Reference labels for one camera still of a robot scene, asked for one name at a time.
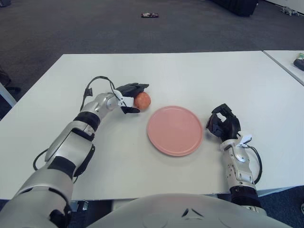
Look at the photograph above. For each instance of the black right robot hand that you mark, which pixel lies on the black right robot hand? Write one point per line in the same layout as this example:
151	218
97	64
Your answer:
228	126

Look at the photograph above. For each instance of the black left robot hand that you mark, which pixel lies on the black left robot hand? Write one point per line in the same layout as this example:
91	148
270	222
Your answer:
130	89

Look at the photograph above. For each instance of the red yellow apple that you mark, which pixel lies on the red yellow apple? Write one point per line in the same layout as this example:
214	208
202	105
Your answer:
143	101

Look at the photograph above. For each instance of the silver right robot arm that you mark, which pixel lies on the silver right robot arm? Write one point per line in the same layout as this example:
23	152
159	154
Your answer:
240	171

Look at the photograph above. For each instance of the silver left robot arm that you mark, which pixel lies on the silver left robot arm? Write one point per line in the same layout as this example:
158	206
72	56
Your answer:
69	147

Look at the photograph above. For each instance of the pink round plate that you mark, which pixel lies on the pink round plate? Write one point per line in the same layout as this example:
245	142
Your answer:
174	130

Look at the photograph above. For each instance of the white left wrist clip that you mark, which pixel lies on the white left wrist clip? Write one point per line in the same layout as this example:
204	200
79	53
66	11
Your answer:
127	101

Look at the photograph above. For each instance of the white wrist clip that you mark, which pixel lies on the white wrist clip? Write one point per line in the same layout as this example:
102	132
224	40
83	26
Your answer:
127	101
245	140

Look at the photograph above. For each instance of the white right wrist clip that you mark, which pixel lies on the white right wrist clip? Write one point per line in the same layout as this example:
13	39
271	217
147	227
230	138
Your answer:
245	140

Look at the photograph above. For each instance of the flat red black floor object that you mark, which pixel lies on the flat red black floor object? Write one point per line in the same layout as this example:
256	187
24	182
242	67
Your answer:
150	15

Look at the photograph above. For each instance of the grey handheld controller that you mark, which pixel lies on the grey handheld controller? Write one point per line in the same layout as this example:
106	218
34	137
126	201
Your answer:
299	64

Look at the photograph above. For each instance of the small green packet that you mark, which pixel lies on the small green packet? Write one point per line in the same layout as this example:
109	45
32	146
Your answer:
301	55

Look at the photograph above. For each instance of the silver grey robot torso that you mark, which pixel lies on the silver grey robot torso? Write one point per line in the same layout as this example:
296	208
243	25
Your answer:
166	211

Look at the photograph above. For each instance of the dark office chair base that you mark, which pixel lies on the dark office chair base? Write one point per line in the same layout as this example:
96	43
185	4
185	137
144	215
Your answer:
13	89

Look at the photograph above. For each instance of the large black box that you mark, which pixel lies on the large black box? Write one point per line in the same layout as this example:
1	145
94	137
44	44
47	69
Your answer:
235	6

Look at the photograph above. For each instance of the white table leg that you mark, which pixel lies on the white table leg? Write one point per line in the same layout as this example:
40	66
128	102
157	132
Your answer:
7	96

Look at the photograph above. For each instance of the small grey quadruped robot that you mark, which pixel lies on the small grey quadruped robot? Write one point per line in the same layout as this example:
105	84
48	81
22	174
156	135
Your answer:
287	10

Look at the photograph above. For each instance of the white table frame beam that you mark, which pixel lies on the white table frame beam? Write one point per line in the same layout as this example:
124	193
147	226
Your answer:
280	190

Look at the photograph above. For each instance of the small metal table bracket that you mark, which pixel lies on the small metal table bracket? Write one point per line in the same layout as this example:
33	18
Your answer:
85	206

